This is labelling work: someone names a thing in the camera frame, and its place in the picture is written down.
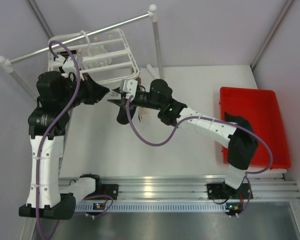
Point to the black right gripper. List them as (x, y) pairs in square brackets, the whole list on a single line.
[(121, 103)]

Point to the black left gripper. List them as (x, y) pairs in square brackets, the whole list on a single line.
[(94, 91)]

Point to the black sock pile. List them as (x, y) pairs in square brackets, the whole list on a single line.
[(122, 117)]

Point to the white plastic clip hanger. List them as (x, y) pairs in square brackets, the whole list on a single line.
[(106, 57)]

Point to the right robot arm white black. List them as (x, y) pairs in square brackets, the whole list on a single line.
[(236, 135)]

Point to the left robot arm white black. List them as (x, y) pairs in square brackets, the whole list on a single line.
[(47, 130)]

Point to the white red hanging sock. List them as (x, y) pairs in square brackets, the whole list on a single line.
[(93, 51)]

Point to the metal drying rack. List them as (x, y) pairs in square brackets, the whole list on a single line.
[(152, 13)]

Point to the red plastic tray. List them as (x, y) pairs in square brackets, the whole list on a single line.
[(261, 109)]

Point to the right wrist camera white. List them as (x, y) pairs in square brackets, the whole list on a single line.
[(128, 86)]

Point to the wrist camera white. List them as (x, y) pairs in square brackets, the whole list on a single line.
[(68, 64), (128, 86)]

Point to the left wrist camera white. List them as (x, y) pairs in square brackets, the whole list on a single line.
[(68, 64)]

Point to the aluminium mounting rail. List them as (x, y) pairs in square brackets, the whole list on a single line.
[(187, 195)]

